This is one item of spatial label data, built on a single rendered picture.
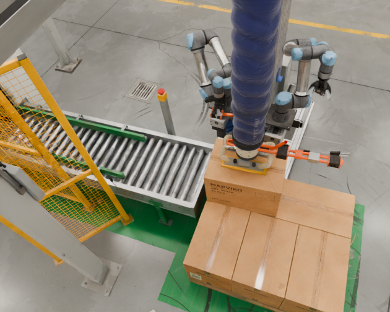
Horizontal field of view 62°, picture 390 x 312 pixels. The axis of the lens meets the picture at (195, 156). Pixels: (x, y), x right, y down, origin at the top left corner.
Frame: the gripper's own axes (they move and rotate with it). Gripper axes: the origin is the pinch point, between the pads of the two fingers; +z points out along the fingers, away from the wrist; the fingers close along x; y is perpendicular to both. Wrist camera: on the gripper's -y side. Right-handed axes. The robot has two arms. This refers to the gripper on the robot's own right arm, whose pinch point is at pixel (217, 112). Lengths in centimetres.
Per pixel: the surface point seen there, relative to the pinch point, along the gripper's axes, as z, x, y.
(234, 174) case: 24, -39, 22
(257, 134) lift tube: -22, -32, 37
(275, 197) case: 31, -47, 56
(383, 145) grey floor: 119, 94, 162
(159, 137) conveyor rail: 60, 9, -66
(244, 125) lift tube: -33, -36, 29
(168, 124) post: 58, 26, -61
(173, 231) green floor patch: 118, -62, -36
